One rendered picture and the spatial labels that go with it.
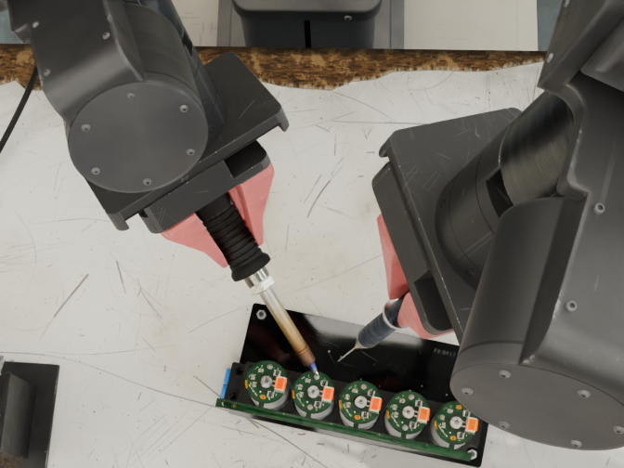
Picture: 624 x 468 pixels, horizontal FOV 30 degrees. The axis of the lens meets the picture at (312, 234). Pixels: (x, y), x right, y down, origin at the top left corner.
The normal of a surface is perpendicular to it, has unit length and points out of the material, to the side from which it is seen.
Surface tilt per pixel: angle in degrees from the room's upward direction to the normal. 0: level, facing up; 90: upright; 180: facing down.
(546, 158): 70
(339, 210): 0
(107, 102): 61
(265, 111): 30
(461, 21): 0
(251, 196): 81
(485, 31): 0
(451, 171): 20
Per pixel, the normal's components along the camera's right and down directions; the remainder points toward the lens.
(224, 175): 0.46, 0.57
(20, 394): 1.00, 0.06
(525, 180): -0.89, 0.22
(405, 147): 0.31, -0.36
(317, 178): -0.02, -0.25
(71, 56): -0.42, -0.50
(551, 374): -0.32, 0.84
